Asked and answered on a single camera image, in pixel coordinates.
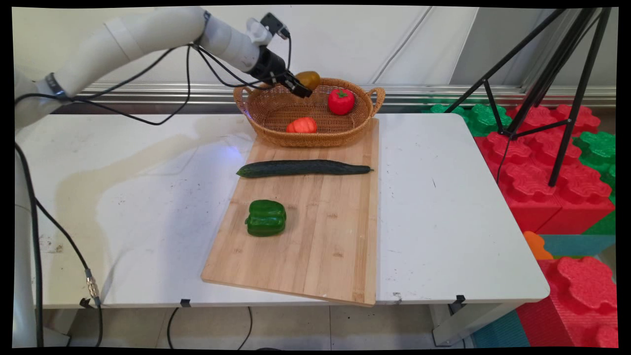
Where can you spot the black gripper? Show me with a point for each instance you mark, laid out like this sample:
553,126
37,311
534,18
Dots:
268,64

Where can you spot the olive yellow toy vegetable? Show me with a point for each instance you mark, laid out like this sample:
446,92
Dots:
310,78

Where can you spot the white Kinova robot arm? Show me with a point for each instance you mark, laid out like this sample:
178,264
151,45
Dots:
148,34

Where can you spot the woven wicker basket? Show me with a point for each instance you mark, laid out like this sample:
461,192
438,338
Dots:
276,111

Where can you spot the orange-red tomato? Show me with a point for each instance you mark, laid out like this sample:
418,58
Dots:
301,125

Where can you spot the red toy bell pepper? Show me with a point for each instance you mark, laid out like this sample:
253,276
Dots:
341,101

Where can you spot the dark green toy cucumber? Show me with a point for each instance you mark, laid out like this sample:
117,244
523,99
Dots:
300,168

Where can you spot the green toy bell pepper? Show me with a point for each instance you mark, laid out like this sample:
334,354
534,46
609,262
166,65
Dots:
266,218

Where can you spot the wooden cutting board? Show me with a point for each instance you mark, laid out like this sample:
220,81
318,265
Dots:
315,236

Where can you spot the green foam block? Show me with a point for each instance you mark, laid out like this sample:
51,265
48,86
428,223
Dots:
480,118
599,148

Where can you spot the red foam block stack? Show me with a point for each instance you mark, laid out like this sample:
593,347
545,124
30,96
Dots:
532,167

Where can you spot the black tripod stand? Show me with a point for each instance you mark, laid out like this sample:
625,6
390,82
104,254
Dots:
557,69

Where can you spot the orange foam piece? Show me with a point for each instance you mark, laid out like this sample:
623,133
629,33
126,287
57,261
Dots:
537,246

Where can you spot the teal foam mat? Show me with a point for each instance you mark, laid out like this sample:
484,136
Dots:
577,245

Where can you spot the large red foam block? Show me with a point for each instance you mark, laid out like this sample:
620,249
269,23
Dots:
581,296

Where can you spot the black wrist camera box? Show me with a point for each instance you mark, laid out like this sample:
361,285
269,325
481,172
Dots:
273,23

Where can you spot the aluminium wall rail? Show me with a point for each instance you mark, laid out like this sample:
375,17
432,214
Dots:
197,92

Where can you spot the white table leg frame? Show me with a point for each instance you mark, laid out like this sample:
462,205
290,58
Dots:
458,323

